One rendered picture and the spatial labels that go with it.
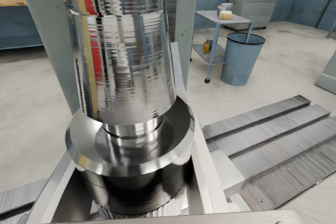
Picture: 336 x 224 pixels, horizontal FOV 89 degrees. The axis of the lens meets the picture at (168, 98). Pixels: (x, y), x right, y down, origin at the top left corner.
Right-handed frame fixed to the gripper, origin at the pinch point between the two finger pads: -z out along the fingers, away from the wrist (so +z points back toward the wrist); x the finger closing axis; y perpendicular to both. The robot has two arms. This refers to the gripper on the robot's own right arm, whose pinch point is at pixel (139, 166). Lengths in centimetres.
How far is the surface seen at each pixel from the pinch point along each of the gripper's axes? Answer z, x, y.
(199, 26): -506, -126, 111
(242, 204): -6.0, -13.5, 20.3
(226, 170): -9.3, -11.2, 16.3
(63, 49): -42.2, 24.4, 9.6
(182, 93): -45, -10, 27
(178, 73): -49, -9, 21
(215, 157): -11.5, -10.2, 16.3
